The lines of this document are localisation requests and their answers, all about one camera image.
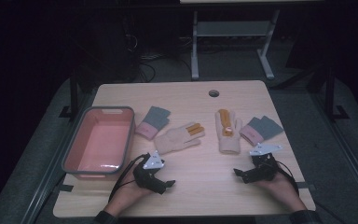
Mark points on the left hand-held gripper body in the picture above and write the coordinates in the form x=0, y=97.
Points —
x=146, y=179

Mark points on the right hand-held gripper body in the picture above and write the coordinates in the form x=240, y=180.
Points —
x=264, y=169

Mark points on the cream glove with orange stripe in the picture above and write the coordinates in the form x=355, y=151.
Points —
x=228, y=143

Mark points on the cream glove with orange fingers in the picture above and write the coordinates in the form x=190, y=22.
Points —
x=174, y=140

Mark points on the grey and pink glove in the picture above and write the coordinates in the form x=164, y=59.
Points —
x=154, y=119
x=264, y=127

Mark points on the pink plastic basket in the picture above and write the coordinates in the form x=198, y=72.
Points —
x=99, y=140

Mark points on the person's left hand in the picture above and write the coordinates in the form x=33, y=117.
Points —
x=129, y=194

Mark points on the person's right hand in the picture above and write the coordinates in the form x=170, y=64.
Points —
x=282, y=189

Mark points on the grey tape strip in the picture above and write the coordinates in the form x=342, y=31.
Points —
x=66, y=188
x=306, y=186

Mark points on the black metal stand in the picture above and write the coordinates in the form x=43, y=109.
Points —
x=330, y=93
x=73, y=93

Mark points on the grey metal rail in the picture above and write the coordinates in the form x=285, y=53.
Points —
x=48, y=174
x=351, y=161

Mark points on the white metal desk frame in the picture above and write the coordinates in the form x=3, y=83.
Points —
x=233, y=28

